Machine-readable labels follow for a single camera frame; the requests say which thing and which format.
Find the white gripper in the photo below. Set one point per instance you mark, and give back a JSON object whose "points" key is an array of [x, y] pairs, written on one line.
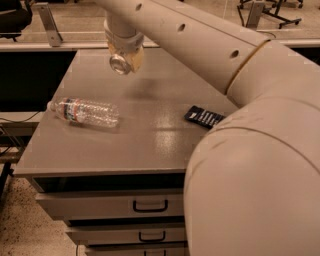
{"points": [[126, 42]]}

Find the clear plastic water bottle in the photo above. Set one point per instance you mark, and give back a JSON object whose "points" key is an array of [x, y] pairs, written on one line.
{"points": [[86, 112]]}

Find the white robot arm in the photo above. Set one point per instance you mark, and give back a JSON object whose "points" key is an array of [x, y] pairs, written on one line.
{"points": [[252, 185]]}

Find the blue snack packet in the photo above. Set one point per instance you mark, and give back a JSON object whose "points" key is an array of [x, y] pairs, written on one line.
{"points": [[203, 117]]}

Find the black office chair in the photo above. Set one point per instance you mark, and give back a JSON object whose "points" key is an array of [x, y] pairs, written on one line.
{"points": [[15, 16]]}

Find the grey drawer cabinet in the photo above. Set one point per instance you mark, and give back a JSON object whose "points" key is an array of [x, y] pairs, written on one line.
{"points": [[148, 149]]}

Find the black chair base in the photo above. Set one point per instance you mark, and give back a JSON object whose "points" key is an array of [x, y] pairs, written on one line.
{"points": [[271, 8]]}

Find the left metal bracket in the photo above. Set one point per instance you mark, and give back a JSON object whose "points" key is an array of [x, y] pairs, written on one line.
{"points": [[53, 36]]}

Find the metal bracket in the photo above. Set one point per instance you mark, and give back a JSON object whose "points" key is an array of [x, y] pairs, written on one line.
{"points": [[53, 36], [255, 14]]}

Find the right metal bracket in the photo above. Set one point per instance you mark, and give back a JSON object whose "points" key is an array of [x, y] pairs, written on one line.
{"points": [[255, 14]]}

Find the top drawer with black handle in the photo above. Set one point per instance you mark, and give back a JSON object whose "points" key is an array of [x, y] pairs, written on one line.
{"points": [[94, 205]]}

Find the drawer with black handle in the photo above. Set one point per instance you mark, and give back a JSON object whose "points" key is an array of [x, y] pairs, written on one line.
{"points": [[128, 234], [94, 205], [161, 249]]}

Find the middle drawer with black handle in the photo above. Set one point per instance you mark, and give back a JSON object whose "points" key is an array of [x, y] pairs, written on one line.
{"points": [[128, 234]]}

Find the bottom drawer with black handle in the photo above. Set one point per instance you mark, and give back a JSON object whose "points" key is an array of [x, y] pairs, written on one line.
{"points": [[161, 249]]}

